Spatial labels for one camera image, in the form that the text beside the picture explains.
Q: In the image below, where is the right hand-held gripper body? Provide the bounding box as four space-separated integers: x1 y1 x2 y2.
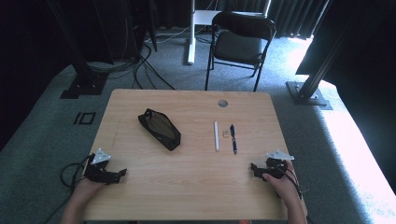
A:
261 149 295 180

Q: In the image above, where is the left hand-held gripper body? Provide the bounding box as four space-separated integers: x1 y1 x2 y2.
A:
83 147 121 185

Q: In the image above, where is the blue pen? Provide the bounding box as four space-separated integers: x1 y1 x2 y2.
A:
229 123 238 155

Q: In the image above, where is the white pen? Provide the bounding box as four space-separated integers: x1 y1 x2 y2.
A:
213 120 220 152

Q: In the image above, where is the black pencil case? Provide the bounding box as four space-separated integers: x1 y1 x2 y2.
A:
137 107 182 152

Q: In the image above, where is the person's left hand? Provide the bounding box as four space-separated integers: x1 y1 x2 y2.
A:
72 178 106 202

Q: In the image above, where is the person's right hand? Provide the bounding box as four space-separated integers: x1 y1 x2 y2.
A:
262 160 303 201

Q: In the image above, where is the black metal stand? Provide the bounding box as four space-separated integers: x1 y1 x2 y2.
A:
46 0 109 100
285 18 353 111

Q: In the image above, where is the black folding chair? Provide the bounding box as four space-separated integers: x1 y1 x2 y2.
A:
204 10 277 92

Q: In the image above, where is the dark curtain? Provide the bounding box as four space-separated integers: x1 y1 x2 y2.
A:
214 0 332 40

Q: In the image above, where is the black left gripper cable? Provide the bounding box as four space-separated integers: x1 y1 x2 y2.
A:
43 154 94 224

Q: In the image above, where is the bundle of floor cables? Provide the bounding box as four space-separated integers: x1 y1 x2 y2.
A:
87 18 191 91

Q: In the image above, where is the white desk frame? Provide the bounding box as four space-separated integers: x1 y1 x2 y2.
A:
186 0 273 65

